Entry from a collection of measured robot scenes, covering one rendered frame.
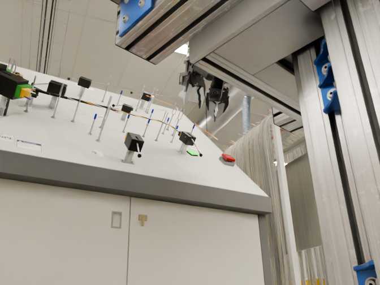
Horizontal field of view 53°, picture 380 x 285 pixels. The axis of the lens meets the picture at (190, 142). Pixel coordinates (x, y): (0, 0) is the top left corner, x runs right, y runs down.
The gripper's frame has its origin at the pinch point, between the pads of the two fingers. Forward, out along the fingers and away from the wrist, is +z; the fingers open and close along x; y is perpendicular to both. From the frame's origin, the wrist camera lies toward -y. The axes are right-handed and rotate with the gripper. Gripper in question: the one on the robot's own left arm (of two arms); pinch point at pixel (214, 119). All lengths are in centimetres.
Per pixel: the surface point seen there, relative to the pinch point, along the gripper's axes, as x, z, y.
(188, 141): 10.0, 12.6, 1.9
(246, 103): -13, 115, 303
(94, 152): 37.2, 4.3, -32.1
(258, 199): -22.3, 25.7, -12.4
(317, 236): -63, 80, 39
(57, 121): 58, 3, -18
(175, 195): 7.7, 15.1, -33.2
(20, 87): 61, -16, -33
